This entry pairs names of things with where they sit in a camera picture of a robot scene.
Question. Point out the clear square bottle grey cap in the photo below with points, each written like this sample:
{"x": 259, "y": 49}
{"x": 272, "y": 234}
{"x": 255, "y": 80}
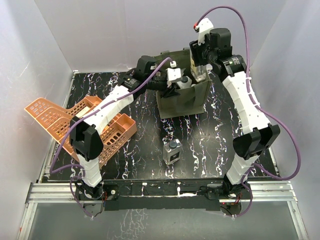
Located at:
{"x": 172, "y": 151}

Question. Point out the olive green canvas bag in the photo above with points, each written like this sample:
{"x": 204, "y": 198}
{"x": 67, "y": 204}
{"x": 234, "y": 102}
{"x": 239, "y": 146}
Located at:
{"x": 176, "y": 102}

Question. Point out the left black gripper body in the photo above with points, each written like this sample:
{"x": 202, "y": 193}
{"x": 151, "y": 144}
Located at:
{"x": 157, "y": 83}

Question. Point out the aluminium frame rail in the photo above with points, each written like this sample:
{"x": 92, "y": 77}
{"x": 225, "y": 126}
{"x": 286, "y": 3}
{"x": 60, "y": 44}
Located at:
{"x": 162, "y": 209}

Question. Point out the white rectangular lotion bottle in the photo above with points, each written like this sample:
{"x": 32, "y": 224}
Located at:
{"x": 185, "y": 82}

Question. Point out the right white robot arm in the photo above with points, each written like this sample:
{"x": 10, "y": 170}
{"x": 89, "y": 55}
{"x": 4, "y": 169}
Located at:
{"x": 258, "y": 132}

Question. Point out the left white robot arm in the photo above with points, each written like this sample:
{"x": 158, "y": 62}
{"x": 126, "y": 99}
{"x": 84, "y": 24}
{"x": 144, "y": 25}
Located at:
{"x": 85, "y": 132}

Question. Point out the clear square bottle black cap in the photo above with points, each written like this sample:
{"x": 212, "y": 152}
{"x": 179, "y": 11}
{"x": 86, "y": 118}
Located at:
{"x": 197, "y": 69}

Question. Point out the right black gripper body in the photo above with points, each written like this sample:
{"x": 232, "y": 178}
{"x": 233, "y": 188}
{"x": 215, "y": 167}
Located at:
{"x": 202, "y": 54}

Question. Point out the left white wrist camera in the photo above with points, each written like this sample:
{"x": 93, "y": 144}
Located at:
{"x": 173, "y": 74}

